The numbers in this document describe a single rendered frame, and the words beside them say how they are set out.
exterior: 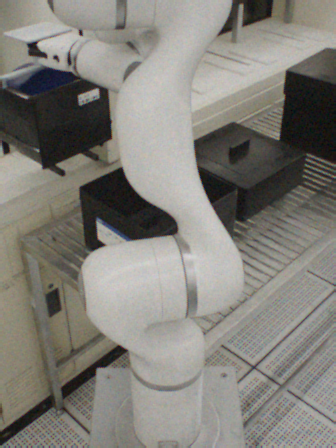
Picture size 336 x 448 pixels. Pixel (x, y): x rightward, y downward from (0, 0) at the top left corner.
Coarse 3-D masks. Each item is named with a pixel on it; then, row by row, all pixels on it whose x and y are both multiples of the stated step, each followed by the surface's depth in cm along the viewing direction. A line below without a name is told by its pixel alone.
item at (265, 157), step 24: (216, 144) 167; (240, 144) 161; (264, 144) 167; (288, 144) 167; (216, 168) 156; (240, 168) 156; (264, 168) 156; (288, 168) 159; (240, 192) 149; (264, 192) 155; (240, 216) 153
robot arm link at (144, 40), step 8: (96, 32) 97; (104, 32) 96; (112, 32) 95; (120, 32) 95; (128, 32) 96; (136, 32) 99; (144, 32) 102; (152, 32) 107; (104, 40) 98; (112, 40) 97; (120, 40) 98; (128, 40) 99; (136, 40) 112; (144, 40) 112; (152, 40) 111; (136, 48) 112; (144, 48) 113; (152, 48) 114; (144, 56) 114
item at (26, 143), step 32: (32, 32) 125; (64, 32) 126; (0, 96) 129; (32, 96) 120; (64, 96) 126; (96, 96) 132; (0, 128) 136; (32, 128) 125; (64, 128) 129; (96, 128) 137; (96, 160) 141
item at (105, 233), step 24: (120, 168) 142; (96, 192) 140; (120, 192) 146; (216, 192) 141; (96, 216) 134; (120, 216) 126; (144, 216) 154; (168, 216) 153; (96, 240) 139; (120, 240) 130
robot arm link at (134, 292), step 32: (96, 256) 76; (128, 256) 75; (160, 256) 75; (96, 288) 74; (128, 288) 73; (160, 288) 74; (96, 320) 76; (128, 320) 75; (160, 320) 77; (192, 320) 90; (160, 352) 82; (192, 352) 85; (160, 384) 85
